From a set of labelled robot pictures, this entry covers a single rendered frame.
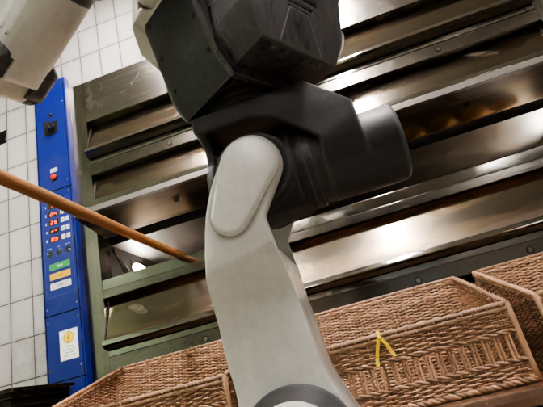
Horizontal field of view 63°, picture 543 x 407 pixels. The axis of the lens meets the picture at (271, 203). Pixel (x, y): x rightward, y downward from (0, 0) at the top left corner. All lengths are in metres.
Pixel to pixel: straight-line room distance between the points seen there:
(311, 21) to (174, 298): 1.18
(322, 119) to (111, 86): 1.60
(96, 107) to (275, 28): 1.55
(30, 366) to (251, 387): 1.44
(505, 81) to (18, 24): 1.35
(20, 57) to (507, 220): 1.34
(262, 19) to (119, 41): 1.66
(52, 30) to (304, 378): 0.62
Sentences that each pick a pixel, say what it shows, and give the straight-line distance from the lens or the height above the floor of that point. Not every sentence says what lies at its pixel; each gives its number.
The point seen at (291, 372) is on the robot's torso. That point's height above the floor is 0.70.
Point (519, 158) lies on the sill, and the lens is 1.65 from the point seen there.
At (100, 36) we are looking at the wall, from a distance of 2.33.
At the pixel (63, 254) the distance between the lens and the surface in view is 1.89.
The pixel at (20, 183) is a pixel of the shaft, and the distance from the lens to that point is 1.05.
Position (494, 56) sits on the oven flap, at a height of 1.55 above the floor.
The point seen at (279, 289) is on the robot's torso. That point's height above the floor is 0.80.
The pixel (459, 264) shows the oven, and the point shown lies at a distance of 1.51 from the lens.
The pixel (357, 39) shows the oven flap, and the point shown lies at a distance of 1.87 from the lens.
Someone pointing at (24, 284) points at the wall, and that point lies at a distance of 2.01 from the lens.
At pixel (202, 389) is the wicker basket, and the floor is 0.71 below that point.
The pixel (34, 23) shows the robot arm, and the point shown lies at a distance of 0.79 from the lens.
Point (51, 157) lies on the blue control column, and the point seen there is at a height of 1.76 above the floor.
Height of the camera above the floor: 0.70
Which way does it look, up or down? 21 degrees up
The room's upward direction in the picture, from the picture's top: 14 degrees counter-clockwise
